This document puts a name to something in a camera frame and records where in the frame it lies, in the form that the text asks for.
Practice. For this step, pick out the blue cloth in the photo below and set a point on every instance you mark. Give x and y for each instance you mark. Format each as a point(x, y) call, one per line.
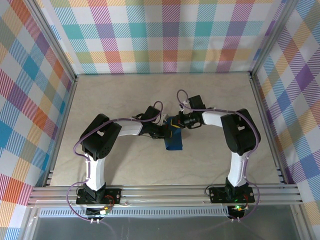
point(175, 143)

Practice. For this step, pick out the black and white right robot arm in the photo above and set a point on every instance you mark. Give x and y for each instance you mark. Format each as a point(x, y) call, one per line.
point(240, 130)

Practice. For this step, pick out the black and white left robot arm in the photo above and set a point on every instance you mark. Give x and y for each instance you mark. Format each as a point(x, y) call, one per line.
point(100, 137)

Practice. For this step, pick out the grey metal panel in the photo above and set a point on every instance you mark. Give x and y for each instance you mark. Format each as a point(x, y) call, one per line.
point(162, 230)

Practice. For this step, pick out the small black circuit board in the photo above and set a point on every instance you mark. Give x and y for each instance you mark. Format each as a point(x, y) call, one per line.
point(237, 211)
point(100, 212)

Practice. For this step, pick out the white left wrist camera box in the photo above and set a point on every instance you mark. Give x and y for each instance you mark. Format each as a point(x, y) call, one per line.
point(163, 118)

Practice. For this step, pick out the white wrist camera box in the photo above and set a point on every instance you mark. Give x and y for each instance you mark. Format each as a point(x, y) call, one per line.
point(163, 118)
point(184, 102)

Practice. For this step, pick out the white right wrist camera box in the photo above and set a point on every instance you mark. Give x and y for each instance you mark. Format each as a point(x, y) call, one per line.
point(184, 102)

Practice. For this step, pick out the long aluminium frame rail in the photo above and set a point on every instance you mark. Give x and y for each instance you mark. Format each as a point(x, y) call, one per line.
point(162, 195)

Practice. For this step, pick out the aluminium table side rail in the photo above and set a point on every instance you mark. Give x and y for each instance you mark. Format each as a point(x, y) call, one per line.
point(67, 107)
point(261, 107)

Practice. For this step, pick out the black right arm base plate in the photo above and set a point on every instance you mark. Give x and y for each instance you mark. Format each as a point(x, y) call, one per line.
point(217, 195)

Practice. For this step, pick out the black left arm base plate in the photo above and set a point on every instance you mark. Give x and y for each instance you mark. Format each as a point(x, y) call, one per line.
point(112, 196)

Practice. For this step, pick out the aluminium frame post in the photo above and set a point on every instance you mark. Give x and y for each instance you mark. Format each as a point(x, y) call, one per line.
point(53, 37)
point(273, 37)

